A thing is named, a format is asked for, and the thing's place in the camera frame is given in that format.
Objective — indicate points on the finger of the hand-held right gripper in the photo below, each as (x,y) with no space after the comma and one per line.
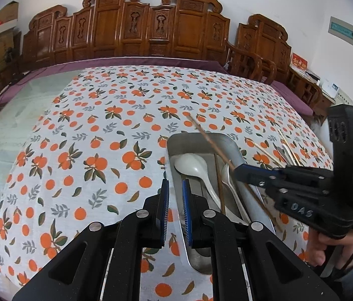
(251,171)
(289,194)

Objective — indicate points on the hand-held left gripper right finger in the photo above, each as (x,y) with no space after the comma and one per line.
(187,216)

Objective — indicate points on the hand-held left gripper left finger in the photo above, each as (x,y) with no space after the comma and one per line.
(164,213)

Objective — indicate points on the white plastic fork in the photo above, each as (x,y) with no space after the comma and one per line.
(226,175)

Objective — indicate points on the brown wooden chopstick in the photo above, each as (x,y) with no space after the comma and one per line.
(219,188)
(207,138)

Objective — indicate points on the white plastic spoon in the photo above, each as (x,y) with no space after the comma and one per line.
(189,164)

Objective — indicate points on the rectangular metal tray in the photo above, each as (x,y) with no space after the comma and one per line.
(195,144)

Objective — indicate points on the person's right hand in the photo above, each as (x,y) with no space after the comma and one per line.
(319,247)

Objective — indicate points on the light wooden chopstick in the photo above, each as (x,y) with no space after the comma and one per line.
(286,141)
(267,154)

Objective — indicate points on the white plastic bag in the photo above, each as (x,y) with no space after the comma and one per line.
(319,125)

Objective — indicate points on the wooden side table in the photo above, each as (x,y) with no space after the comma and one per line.
(328,102)

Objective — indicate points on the white electronic device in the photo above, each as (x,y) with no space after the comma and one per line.
(331,87)

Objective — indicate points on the purple armchair cushion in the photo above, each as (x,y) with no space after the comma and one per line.
(289,95)

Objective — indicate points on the red desk calendar card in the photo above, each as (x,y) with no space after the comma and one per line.
(298,61)

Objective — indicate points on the orange print tablecloth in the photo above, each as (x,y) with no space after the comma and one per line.
(101,116)

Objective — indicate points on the purple sofa cushion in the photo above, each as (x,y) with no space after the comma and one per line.
(38,72)

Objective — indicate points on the carved wooden sofa bench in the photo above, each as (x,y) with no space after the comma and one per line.
(110,28)

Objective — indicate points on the white and red box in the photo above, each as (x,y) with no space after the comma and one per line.
(1,28)

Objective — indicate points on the wall electrical panel box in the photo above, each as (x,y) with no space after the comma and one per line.
(343,29)

